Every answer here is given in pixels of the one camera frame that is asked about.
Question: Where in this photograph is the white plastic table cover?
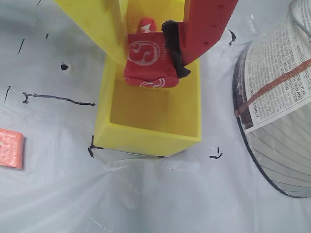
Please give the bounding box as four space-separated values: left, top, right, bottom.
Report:
0 0 311 233

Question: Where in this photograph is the red rubber band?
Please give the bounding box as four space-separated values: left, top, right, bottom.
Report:
234 59 311 118

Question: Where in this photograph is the yellow three-compartment box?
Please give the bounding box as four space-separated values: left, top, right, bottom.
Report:
94 0 203 157

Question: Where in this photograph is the spray can with printed label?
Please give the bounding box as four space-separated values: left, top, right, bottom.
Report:
232 0 311 199

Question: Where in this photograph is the orange candy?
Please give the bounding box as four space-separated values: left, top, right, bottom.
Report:
0 128 25 169

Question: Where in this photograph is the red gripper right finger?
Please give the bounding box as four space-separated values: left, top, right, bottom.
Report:
161 0 240 80

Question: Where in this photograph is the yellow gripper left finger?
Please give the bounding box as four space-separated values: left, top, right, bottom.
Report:
53 0 129 66

